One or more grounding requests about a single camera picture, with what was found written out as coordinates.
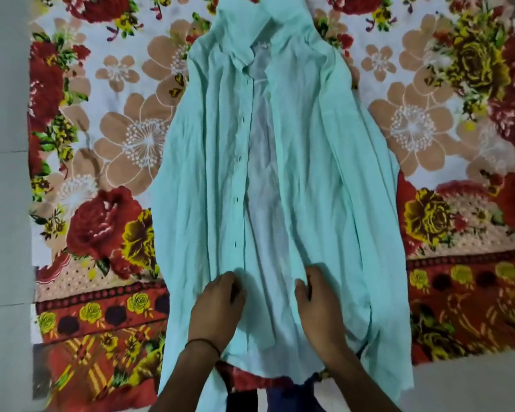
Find person's right hand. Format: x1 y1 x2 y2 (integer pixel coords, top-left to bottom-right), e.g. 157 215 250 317
294 264 354 361

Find person's left hand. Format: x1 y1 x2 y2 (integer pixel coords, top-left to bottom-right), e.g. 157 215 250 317
188 271 246 353

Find mint green shirt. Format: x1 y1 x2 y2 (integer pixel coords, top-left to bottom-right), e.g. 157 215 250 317
150 0 415 412

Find person's left forearm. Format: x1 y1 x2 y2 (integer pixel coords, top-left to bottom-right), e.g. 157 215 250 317
148 343 222 412

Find black thread wristband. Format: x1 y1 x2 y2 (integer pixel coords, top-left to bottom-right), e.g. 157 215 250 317
184 338 222 359

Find dark blue trousers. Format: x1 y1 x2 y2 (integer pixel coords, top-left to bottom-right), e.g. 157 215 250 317
227 373 327 412

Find floral patterned blanket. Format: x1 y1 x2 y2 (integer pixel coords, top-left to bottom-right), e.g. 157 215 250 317
27 0 515 402

